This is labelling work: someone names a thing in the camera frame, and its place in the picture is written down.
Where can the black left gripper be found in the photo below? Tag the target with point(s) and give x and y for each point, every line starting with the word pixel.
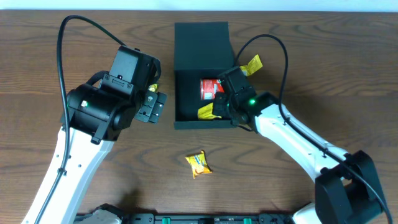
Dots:
pixel 152 107

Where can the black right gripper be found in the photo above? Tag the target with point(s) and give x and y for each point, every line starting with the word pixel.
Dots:
pixel 222 107

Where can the orange yellow snack packet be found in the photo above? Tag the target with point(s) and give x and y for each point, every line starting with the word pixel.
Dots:
pixel 206 113

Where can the red soda can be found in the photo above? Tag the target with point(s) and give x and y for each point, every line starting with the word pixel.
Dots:
pixel 209 88

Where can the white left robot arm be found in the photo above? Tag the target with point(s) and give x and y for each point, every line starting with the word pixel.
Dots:
pixel 96 116

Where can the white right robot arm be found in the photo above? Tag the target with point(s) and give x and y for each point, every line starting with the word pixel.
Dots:
pixel 347 186

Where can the green yellow snack packet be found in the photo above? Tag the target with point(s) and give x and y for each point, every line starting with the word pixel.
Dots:
pixel 154 88

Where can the small yellow packet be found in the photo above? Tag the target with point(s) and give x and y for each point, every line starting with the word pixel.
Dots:
pixel 252 67

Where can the black open box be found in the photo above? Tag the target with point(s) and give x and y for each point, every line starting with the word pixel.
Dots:
pixel 202 51

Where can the yellow biscuit packet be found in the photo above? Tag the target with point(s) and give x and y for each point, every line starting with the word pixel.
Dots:
pixel 198 164

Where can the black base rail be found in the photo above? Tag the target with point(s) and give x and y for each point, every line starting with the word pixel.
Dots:
pixel 149 218

